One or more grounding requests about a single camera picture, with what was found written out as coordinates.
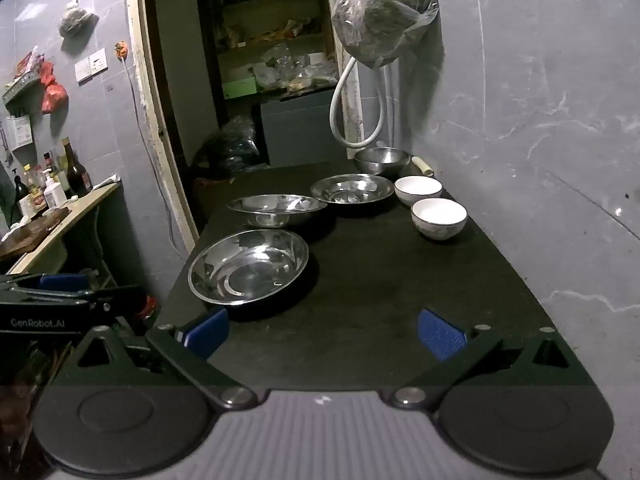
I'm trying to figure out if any dark wooden cutting board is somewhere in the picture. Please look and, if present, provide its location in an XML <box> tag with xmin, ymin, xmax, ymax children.
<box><xmin>0</xmin><ymin>207</ymin><xmax>71</xmax><ymax>262</ymax></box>

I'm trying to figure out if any clear hanging plastic bag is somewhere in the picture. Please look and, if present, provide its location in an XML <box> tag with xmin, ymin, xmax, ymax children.
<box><xmin>331</xmin><ymin>0</ymin><xmax>441</xmax><ymax>68</ymax></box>

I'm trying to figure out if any small hanging bag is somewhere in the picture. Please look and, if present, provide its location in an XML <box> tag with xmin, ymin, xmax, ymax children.
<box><xmin>58</xmin><ymin>0</ymin><xmax>99</xmax><ymax>39</ymax></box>

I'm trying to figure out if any red plastic bag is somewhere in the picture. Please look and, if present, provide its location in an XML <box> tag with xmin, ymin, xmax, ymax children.
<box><xmin>39</xmin><ymin>60</ymin><xmax>69</xmax><ymax>115</ymax></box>

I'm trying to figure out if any black plastic bag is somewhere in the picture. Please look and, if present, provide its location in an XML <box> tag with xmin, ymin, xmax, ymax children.
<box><xmin>192</xmin><ymin>115</ymin><xmax>267</xmax><ymax>177</ymax></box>

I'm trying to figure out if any deep steel bowl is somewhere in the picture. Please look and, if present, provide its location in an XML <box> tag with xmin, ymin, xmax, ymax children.
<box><xmin>354</xmin><ymin>147</ymin><xmax>412</xmax><ymax>177</ymax></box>

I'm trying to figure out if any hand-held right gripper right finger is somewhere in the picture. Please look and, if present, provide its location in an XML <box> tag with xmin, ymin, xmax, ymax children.
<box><xmin>390</xmin><ymin>307</ymin><xmax>583</xmax><ymax>410</ymax></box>

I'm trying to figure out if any white hose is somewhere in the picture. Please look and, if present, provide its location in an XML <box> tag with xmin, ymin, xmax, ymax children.
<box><xmin>329</xmin><ymin>57</ymin><xmax>389</xmax><ymax>150</ymax></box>

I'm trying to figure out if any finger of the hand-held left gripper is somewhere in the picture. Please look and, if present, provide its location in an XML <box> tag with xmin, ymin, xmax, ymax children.
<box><xmin>0</xmin><ymin>272</ymin><xmax>97</xmax><ymax>294</ymax></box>
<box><xmin>0</xmin><ymin>284</ymin><xmax>147</xmax><ymax>315</ymax></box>

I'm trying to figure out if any wooden counter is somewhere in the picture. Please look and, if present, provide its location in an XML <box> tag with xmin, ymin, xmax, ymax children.
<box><xmin>0</xmin><ymin>181</ymin><xmax>124</xmax><ymax>277</ymax></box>

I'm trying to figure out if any grey wall cable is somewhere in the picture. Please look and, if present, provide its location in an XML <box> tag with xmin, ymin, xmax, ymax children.
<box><xmin>119</xmin><ymin>57</ymin><xmax>184</xmax><ymax>257</ymax></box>

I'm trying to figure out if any yellow label oil bottle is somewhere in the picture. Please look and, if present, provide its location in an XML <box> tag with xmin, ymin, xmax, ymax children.
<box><xmin>19</xmin><ymin>165</ymin><xmax>49</xmax><ymax>219</ymax></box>

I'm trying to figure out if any white ceramic bowl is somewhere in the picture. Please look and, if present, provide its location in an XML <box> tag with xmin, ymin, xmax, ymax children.
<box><xmin>410</xmin><ymin>197</ymin><xmax>469</xmax><ymax>241</ymax></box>
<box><xmin>394</xmin><ymin>175</ymin><xmax>444</xmax><ymax>207</ymax></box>

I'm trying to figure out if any white pump bottle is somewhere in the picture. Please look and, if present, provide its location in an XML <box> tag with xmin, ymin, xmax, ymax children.
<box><xmin>42</xmin><ymin>170</ymin><xmax>69</xmax><ymax>210</ymax></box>

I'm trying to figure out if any door frame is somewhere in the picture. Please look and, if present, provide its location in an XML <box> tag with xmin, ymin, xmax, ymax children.
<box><xmin>124</xmin><ymin>0</ymin><xmax>202</xmax><ymax>257</ymax></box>

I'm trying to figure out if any wire wall rack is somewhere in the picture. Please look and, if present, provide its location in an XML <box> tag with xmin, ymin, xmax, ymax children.
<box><xmin>1</xmin><ymin>71</ymin><xmax>44</xmax><ymax>107</ymax></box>

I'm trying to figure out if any cluttered shelf cabinet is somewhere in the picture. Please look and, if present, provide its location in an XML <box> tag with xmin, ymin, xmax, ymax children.
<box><xmin>195</xmin><ymin>0</ymin><xmax>346</xmax><ymax>111</ymax></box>

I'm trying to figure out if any red lid jar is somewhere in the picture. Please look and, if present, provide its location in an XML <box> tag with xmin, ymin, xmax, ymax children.
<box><xmin>135</xmin><ymin>295</ymin><xmax>159</xmax><ymax>322</ymax></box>

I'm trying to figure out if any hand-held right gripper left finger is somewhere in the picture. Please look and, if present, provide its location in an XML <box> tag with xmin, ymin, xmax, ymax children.
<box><xmin>67</xmin><ymin>307</ymin><xmax>258</xmax><ymax>411</ymax></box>

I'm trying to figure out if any small dark bottle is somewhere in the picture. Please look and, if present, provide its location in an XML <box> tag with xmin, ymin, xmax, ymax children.
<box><xmin>12</xmin><ymin>170</ymin><xmax>30</xmax><ymax>212</ymax></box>

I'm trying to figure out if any white wall switch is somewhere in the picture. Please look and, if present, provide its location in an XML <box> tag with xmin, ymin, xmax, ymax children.
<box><xmin>74</xmin><ymin>47</ymin><xmax>109</xmax><ymax>84</ymax></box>

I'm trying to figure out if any large dark glass bottle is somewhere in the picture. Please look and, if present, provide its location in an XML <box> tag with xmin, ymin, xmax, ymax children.
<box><xmin>60</xmin><ymin>137</ymin><xmax>94</xmax><ymax>199</ymax></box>

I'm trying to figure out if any grey cabinet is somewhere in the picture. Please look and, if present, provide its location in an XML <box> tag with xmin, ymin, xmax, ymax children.
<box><xmin>259</xmin><ymin>87</ymin><xmax>347</xmax><ymax>167</ymax></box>

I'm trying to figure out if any white paper bag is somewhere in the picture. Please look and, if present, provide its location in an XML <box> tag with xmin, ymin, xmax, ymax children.
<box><xmin>5</xmin><ymin>114</ymin><xmax>35</xmax><ymax>151</ymax></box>

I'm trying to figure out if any green box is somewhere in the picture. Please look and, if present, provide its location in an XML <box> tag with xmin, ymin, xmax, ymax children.
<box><xmin>222</xmin><ymin>77</ymin><xmax>259</xmax><ymax>101</ymax></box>

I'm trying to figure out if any large steel plate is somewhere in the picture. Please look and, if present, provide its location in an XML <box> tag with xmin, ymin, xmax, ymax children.
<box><xmin>187</xmin><ymin>229</ymin><xmax>311</xmax><ymax>307</ymax></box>

